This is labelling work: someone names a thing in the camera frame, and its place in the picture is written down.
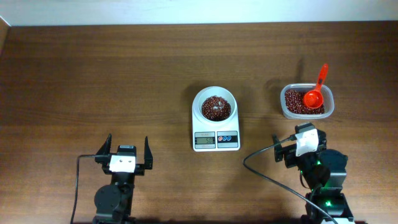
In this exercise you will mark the red adzuki beans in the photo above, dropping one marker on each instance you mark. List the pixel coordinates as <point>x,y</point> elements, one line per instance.
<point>294,103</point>

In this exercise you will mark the orange plastic measuring scoop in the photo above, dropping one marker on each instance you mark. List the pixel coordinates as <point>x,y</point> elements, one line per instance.
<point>314,99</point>

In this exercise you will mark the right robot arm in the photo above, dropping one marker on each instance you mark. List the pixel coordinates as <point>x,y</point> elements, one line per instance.
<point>324,171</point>

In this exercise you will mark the white round bowl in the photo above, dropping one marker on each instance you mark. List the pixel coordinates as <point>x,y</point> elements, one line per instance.
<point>215,91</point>

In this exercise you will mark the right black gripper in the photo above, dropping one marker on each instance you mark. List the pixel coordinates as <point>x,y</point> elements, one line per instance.
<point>286,152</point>

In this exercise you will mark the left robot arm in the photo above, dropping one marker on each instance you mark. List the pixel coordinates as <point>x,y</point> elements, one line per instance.
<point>114,201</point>

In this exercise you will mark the white digital kitchen scale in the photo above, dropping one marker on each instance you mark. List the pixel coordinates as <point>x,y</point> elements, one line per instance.
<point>215,135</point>

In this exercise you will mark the red beans in bowl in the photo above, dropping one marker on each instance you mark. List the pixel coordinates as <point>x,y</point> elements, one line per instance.
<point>216,108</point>

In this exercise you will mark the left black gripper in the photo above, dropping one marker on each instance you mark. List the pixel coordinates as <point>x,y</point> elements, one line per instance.
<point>144,167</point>

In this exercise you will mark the clear plastic food container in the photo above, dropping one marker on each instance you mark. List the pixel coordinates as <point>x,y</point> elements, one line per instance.
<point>328,102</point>

